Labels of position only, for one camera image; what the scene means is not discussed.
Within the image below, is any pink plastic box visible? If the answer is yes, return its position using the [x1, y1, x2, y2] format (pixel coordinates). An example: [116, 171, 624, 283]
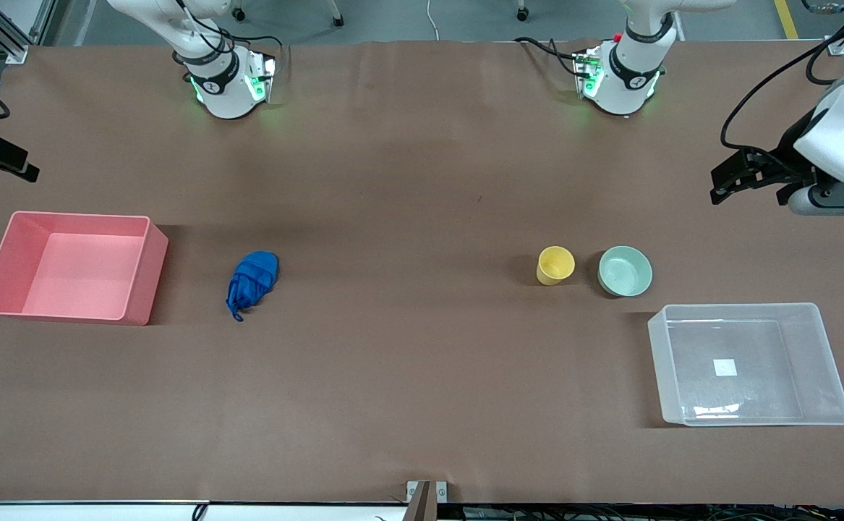
[0, 211, 169, 326]

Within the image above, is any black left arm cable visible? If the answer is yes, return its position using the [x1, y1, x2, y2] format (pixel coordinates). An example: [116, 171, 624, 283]
[720, 0, 844, 156]

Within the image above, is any mint green bowl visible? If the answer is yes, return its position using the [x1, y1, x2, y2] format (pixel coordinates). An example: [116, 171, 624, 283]
[598, 245, 654, 298]

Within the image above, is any brown paper table cover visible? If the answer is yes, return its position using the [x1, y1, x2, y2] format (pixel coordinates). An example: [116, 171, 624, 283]
[0, 38, 844, 506]

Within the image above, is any yellow cup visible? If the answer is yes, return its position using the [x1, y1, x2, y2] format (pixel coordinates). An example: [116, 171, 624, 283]
[536, 246, 576, 287]

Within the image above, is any clear plastic box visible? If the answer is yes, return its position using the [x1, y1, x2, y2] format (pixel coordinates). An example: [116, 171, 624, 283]
[647, 302, 844, 428]

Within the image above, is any black left base cable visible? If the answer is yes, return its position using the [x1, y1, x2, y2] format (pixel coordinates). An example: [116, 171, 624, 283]
[513, 36, 583, 77]

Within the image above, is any metal table edge bracket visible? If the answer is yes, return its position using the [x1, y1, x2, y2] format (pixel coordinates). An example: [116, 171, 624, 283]
[406, 480, 448, 521]

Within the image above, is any aluminium frame profile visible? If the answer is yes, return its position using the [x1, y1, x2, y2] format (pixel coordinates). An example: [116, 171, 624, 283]
[0, 0, 57, 63]

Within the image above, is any blue glove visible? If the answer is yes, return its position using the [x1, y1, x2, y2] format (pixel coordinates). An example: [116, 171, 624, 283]
[226, 250, 280, 322]

